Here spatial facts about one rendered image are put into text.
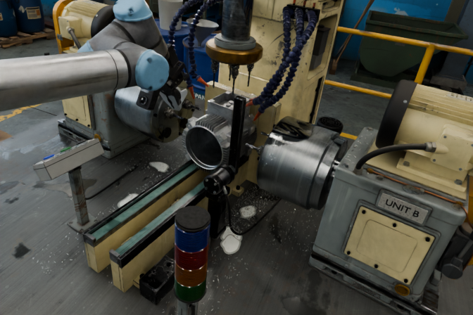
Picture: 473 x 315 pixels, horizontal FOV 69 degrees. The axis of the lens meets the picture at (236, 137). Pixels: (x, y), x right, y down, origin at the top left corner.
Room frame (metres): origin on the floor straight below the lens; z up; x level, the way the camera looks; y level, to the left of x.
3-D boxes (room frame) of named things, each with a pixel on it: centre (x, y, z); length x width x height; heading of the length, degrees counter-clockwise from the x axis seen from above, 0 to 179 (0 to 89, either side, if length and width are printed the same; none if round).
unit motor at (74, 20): (1.33, 0.63, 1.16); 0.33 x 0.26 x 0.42; 61
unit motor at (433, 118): (0.70, -0.48, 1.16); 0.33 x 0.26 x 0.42; 61
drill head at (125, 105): (1.22, 0.36, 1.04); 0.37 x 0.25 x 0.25; 61
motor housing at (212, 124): (1.04, 0.06, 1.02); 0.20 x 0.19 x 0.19; 150
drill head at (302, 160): (0.88, -0.23, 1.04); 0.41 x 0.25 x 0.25; 61
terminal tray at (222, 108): (1.08, 0.04, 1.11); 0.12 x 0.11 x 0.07; 150
